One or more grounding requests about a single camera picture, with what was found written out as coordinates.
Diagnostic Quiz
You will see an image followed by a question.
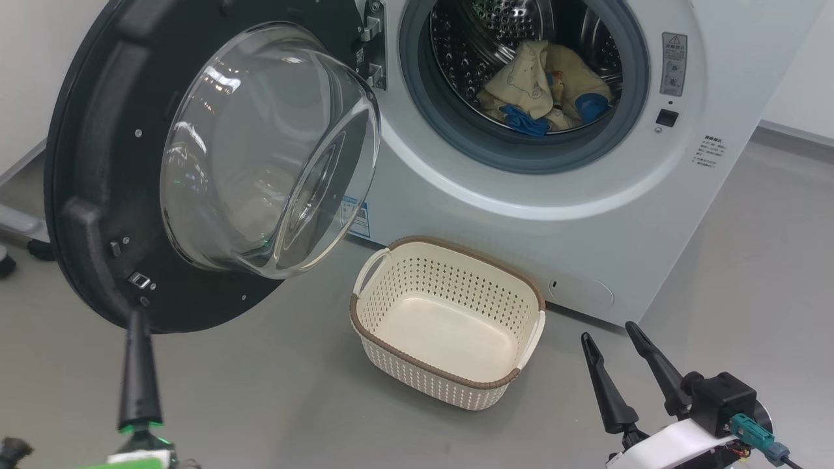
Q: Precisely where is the round glass washing machine door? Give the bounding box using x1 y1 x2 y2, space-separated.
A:
44 0 382 335

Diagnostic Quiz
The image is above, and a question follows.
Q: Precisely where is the teal right camera connector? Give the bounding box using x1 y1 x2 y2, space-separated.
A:
728 413 792 465

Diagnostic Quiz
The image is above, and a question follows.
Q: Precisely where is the cream perforated laundry basket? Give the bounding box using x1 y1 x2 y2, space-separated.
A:
350 236 547 412

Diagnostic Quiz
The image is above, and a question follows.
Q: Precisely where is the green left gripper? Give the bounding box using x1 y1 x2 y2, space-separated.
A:
78 307 178 469

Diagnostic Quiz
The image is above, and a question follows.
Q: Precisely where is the white front-load washing machine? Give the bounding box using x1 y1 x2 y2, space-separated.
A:
339 0 826 328

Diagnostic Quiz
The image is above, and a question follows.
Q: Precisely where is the white partition panel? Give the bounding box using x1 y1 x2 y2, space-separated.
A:
759 0 834 148
0 0 110 279

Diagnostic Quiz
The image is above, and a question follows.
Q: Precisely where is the cream bear face garment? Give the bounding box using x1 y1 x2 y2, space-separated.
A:
477 40 554 126

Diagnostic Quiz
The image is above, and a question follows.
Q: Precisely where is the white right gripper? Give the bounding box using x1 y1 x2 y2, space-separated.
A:
581 321 748 469

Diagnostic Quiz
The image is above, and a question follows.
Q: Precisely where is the blue garment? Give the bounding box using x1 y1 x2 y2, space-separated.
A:
498 92 613 138

